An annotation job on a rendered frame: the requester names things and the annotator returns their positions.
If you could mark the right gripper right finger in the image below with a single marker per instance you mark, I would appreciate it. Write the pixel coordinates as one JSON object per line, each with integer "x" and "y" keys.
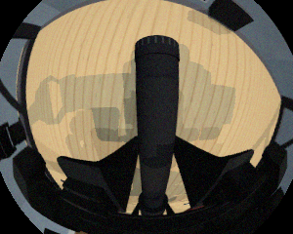
{"x": 201, "y": 171}

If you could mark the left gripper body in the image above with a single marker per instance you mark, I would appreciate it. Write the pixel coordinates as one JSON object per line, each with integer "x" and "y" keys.
{"x": 193, "y": 230}

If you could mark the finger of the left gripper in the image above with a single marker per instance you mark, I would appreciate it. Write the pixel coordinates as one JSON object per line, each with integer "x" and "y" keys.
{"x": 136, "y": 210}
{"x": 169, "y": 210}

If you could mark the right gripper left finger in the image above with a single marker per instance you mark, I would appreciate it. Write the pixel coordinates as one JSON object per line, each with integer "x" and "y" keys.
{"x": 114, "y": 173}

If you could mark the black flashlight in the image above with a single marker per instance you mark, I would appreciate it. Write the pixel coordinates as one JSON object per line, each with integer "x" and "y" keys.
{"x": 157, "y": 60}

